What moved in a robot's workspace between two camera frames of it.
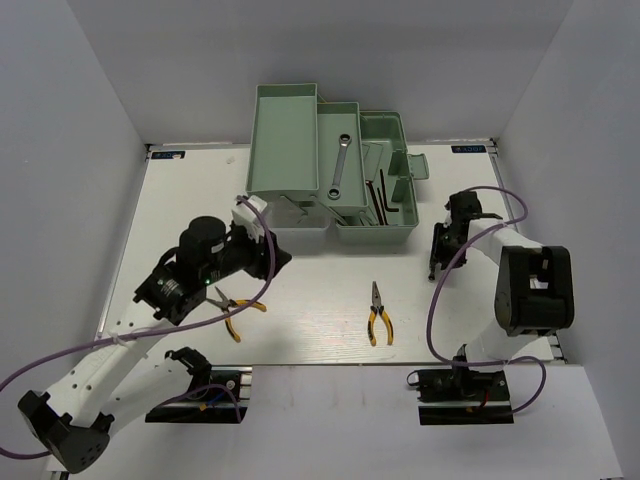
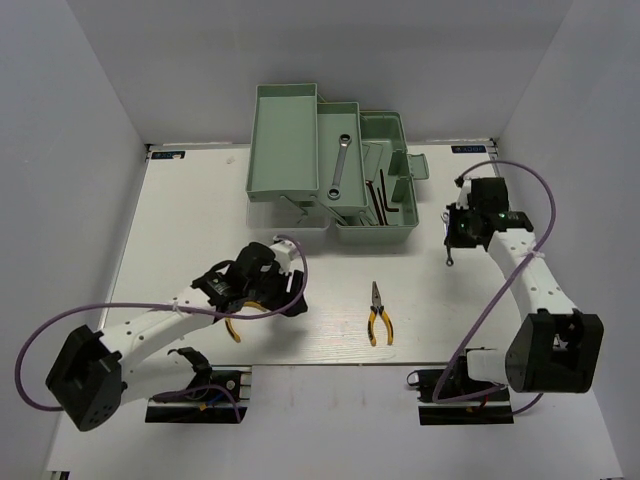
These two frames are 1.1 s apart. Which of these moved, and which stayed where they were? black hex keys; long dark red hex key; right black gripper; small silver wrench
Moved: right black gripper; small silver wrench
Stayed: black hex keys; long dark red hex key
